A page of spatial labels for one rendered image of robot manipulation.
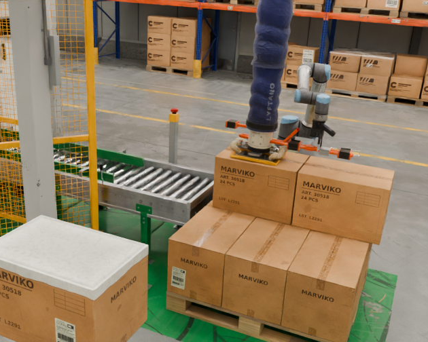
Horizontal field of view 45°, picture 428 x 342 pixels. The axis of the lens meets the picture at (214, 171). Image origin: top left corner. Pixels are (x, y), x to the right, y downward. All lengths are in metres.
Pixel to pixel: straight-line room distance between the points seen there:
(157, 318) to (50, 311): 1.44
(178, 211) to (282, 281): 1.04
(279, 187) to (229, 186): 0.38
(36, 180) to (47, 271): 1.31
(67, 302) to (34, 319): 0.23
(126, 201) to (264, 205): 1.07
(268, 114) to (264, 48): 0.45
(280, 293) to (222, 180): 0.97
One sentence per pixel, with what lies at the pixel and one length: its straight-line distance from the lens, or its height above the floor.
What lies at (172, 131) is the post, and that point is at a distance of 4.57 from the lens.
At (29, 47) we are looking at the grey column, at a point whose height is 1.71.
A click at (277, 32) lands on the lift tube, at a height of 1.83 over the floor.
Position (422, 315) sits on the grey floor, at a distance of 4.02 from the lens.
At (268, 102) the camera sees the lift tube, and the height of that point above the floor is 1.37.
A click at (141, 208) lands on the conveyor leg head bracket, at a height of 0.47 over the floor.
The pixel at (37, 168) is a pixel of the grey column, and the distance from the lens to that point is 3.37.
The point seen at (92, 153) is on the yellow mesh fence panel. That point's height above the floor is 0.87.
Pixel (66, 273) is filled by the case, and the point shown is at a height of 1.02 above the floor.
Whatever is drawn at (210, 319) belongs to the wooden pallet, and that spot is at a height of 0.02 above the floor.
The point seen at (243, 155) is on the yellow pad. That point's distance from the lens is 3.63.
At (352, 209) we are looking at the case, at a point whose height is 0.76.
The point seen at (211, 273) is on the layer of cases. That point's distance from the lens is 3.33.
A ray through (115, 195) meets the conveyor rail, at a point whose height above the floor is 0.52.
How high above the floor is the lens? 2.15
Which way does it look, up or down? 21 degrees down
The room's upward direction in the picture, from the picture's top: 3 degrees clockwise
